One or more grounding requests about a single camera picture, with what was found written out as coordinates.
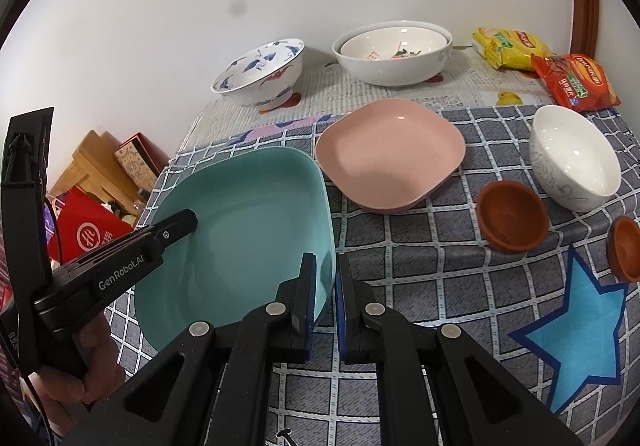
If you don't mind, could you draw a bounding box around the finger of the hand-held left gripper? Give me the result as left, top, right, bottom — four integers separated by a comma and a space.
120, 208, 199, 261

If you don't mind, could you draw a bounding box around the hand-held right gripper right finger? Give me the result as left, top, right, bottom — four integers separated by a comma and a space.
336, 252, 583, 446

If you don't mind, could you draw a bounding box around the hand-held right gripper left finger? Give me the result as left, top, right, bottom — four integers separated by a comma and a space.
65, 252, 318, 446

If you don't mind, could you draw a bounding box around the teal square plate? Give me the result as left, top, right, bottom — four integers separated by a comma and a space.
134, 147, 337, 349

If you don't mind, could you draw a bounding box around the small brown bowl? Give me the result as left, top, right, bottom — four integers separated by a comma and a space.
607, 216, 640, 283
475, 180, 550, 254

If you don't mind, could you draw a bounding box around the white bowl with grey pattern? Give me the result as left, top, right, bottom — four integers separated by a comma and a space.
530, 104, 622, 213

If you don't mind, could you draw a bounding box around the person's left hand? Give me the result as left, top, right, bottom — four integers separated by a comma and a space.
27, 311, 127, 422

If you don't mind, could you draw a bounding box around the red shopping bag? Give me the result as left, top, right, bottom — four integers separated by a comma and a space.
47, 186, 133, 271

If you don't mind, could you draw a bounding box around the patterned cardboard box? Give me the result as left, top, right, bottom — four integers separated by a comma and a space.
114, 133, 171, 191

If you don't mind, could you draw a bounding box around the grey checked blanket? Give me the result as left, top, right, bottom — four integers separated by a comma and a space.
102, 100, 640, 446

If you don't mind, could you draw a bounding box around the pink square plate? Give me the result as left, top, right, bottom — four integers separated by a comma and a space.
315, 99, 467, 214

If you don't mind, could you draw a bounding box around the blue patterned white bowl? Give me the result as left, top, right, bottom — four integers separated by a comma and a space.
210, 38, 306, 109

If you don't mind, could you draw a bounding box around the large white bowl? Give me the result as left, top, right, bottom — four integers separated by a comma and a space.
332, 20, 453, 86

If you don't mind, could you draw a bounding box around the white bowl with red print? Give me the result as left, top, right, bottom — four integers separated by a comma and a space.
340, 28, 448, 62

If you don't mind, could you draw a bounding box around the yellow chip bag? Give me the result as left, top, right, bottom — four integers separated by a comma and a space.
471, 27, 553, 72

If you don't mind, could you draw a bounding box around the red chip bag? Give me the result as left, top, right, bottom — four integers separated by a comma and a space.
531, 53, 622, 114

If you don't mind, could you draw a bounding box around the brown wooden door frame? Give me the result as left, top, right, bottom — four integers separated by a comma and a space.
567, 0, 601, 59

